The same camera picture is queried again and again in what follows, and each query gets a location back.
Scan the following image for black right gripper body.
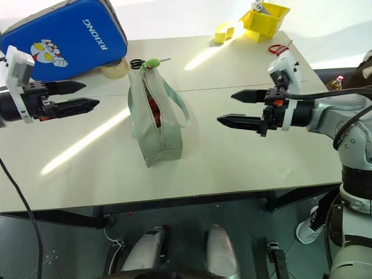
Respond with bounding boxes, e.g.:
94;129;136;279
258;88;288;138

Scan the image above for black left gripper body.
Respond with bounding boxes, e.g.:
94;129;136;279
22;81;59;121

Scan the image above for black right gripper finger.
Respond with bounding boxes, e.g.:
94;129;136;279
216;115;264;132
231;89;269;105

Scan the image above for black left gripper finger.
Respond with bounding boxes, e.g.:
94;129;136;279
48;98;101;116
45;81;87;96

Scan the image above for pale green zipper bag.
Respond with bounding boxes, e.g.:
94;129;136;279
127;67;191;169

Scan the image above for clear tape roll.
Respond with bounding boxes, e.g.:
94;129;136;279
99;59;130;80

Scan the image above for blue cartoon print case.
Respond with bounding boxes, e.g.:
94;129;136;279
0;0;129;84

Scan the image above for yellow oil bottle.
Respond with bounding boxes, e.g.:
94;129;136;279
325;76;346;92

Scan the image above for yellow plastic bin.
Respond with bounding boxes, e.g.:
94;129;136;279
238;1;291;44

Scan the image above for green plush zipper pull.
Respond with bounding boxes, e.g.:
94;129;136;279
139;58;162;72

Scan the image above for white grey item in bin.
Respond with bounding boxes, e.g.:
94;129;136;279
251;0;274;14

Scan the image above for dark brown bystander shape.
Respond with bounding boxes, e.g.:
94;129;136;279
344;49;372;91

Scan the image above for white sneaker of person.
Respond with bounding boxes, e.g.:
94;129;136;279
295;205;322;245

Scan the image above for silver right robot leg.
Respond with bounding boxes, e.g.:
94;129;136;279
204;224;241;277

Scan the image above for silver robot leg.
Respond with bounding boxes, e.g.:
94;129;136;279
120;226;173;274
204;224;241;277

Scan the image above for black stand foot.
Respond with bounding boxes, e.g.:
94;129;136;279
266;240;290;279
103;237;126;276

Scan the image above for silver left robot leg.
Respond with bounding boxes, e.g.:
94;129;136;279
120;226;173;274

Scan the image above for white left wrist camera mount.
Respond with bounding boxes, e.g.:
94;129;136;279
5;45;36;124

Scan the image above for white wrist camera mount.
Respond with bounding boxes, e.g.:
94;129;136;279
5;45;36;124
267;51;302;132

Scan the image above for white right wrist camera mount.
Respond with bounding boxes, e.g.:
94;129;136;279
267;51;302;132

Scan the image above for red handled scissors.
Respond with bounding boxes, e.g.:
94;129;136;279
267;40;293;57

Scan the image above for black handled scissors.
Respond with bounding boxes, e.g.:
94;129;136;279
130;57;172;70

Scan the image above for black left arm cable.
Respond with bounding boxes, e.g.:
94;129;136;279
0;158;64;279

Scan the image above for black table frame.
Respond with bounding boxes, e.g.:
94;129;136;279
0;183;342;231

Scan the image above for thin white cable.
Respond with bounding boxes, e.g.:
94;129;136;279
103;226;124;273

